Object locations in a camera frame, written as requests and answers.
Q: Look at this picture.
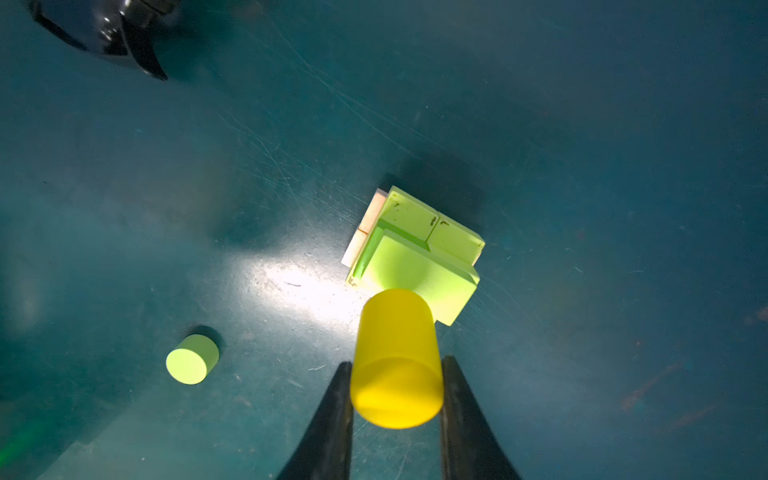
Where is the small green cube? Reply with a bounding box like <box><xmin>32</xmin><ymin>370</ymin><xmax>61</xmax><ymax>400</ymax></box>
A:
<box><xmin>346</xmin><ymin>226</ymin><xmax>383</xmax><ymax>289</ymax></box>

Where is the red metal bottle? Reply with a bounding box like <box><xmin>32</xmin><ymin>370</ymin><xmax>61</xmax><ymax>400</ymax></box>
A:
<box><xmin>26</xmin><ymin>0</ymin><xmax>181</xmax><ymax>81</ymax></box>

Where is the yellow cylinder block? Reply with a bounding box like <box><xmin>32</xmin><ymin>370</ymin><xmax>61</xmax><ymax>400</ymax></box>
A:
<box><xmin>350</xmin><ymin>289</ymin><xmax>444</xmax><ymax>430</ymax></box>

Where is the natural wood block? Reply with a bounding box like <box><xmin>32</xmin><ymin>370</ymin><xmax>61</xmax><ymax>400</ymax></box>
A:
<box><xmin>358</xmin><ymin>188</ymin><xmax>388</xmax><ymax>235</ymax></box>
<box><xmin>341</xmin><ymin>229</ymin><xmax>368</xmax><ymax>268</ymax></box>

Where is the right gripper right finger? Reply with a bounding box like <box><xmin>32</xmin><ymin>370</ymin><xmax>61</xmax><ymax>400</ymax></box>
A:
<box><xmin>440</xmin><ymin>356</ymin><xmax>521</xmax><ymax>480</ymax></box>

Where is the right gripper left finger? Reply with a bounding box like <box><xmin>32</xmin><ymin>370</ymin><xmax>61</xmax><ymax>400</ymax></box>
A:
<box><xmin>278</xmin><ymin>362</ymin><xmax>354</xmax><ymax>480</ymax></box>

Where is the green cylinder block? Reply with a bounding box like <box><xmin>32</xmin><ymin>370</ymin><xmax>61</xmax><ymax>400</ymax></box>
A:
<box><xmin>165</xmin><ymin>334</ymin><xmax>220</xmax><ymax>385</ymax></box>

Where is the long green block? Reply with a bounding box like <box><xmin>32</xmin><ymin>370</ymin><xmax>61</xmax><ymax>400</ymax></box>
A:
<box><xmin>363</xmin><ymin>227</ymin><xmax>479</xmax><ymax>326</ymax></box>
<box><xmin>427</xmin><ymin>215</ymin><xmax>486</xmax><ymax>266</ymax></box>
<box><xmin>377</xmin><ymin>186</ymin><xmax>440</xmax><ymax>242</ymax></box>

